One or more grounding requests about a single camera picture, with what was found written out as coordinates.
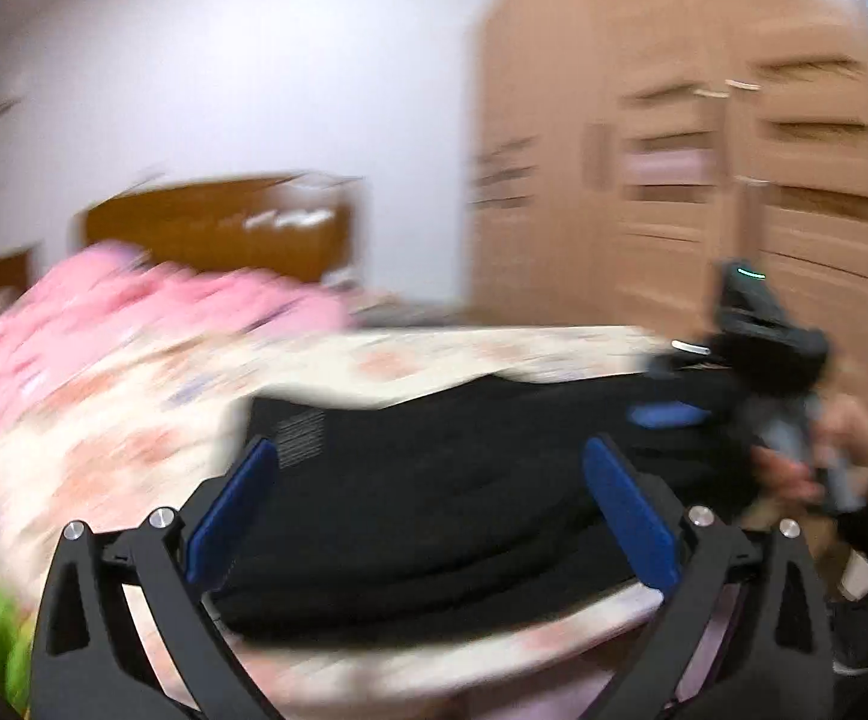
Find person's right hand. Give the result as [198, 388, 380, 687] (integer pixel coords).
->
[752, 395, 868, 511]

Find brown wooden headboard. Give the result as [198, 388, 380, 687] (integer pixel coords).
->
[77, 171, 363, 283]

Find floral bed sheet mattress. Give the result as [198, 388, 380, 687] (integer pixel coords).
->
[0, 325, 660, 718]

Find brown wooden nightstand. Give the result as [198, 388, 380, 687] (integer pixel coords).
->
[0, 247, 37, 294]

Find pink quilt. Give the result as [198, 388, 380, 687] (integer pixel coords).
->
[0, 242, 351, 433]

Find black pants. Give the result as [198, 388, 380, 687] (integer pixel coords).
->
[212, 371, 756, 647]

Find light wooden wardrobe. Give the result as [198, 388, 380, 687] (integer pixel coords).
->
[470, 0, 868, 406]

